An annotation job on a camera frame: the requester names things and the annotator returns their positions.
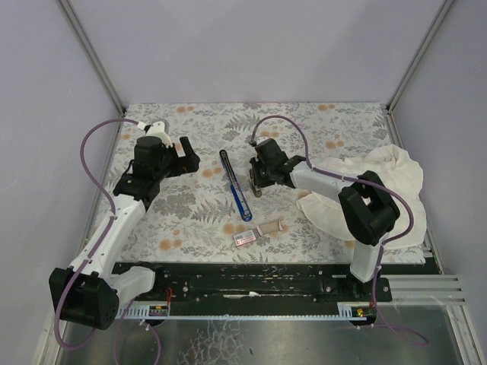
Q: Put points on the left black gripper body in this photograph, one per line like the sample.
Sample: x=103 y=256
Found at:
x=181 y=159

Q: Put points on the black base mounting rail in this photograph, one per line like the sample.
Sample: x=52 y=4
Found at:
x=190 y=282

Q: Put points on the white slotted cable duct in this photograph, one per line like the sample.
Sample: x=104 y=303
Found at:
x=246 y=308

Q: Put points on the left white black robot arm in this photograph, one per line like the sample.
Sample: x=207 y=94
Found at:
x=88 y=292

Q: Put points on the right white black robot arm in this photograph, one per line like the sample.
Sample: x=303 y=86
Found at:
x=370 y=212

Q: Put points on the right aluminium frame post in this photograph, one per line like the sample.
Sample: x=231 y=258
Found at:
x=438 y=20

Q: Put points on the white crumpled cloth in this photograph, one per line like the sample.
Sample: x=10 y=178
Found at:
x=397 y=171

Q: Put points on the blue stapler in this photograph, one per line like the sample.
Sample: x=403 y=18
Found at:
x=242 y=205

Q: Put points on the left aluminium frame post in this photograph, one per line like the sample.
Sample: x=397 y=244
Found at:
x=74 y=22

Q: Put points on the red white staple box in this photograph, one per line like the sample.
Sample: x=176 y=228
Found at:
x=244 y=238

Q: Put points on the right aluminium extrusion rail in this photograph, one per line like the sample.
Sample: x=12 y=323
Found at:
x=423 y=290

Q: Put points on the aluminium frame post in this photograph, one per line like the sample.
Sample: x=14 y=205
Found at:
x=438 y=20
x=74 y=22

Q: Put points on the floral patterned table mat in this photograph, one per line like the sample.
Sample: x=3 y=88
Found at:
x=194 y=217

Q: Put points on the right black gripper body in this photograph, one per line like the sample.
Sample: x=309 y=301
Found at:
x=259 y=172

